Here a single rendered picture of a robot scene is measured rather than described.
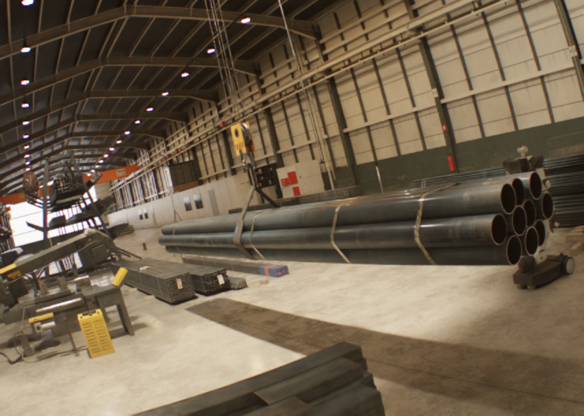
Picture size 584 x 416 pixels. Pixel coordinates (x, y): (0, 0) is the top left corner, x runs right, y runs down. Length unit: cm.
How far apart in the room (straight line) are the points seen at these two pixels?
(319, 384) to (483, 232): 132
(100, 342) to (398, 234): 468
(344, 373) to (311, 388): 23
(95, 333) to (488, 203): 533
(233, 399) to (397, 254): 136
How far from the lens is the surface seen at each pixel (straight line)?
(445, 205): 268
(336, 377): 301
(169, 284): 877
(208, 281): 882
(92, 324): 658
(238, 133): 489
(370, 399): 286
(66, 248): 856
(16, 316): 860
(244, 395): 307
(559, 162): 815
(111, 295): 721
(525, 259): 518
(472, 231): 249
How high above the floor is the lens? 173
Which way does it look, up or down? 2 degrees down
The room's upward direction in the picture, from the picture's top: 14 degrees counter-clockwise
